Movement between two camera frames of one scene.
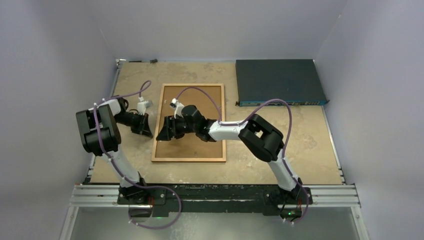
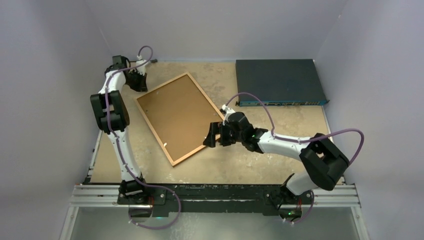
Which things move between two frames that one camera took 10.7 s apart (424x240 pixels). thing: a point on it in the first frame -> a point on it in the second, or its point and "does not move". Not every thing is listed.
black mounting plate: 214,200 does not move
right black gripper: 167,134 -> 218,128
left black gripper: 142,128 -> 142,86
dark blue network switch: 296,80 does not move
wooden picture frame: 153,159 -> 205,95
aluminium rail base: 106,196 does not move
